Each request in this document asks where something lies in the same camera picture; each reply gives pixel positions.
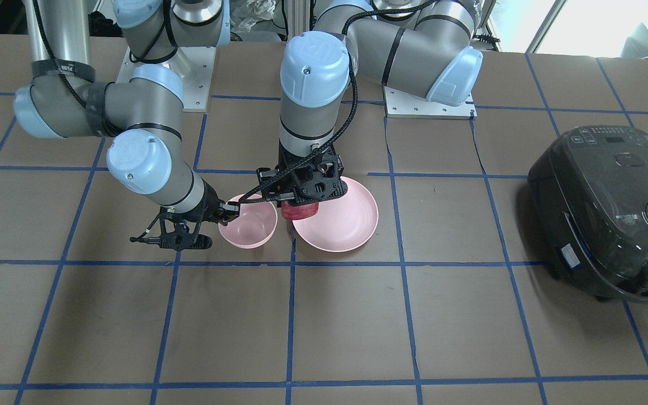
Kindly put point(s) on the pink plate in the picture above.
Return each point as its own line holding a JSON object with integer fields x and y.
{"x": 342, "y": 224}

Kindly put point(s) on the aluminium frame post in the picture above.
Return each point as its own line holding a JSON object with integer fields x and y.
{"x": 298, "y": 17}

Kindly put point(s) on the dark grey rice cooker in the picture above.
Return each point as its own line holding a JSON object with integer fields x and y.
{"x": 590, "y": 190}

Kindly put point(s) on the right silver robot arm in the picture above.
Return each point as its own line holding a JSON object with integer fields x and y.
{"x": 143, "y": 116}

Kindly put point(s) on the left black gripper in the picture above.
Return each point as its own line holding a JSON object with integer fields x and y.
{"x": 268, "y": 176}

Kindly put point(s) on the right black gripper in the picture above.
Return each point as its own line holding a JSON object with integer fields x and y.
{"x": 210, "y": 204}

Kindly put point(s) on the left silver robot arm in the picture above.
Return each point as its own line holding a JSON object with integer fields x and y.
{"x": 420, "y": 48}

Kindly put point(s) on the pink bowl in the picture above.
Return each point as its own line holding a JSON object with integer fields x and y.
{"x": 255, "y": 226}

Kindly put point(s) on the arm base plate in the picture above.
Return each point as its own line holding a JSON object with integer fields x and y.
{"x": 194, "y": 66}
{"x": 399, "y": 104}

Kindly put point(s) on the red apple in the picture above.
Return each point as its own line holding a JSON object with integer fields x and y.
{"x": 296, "y": 213}

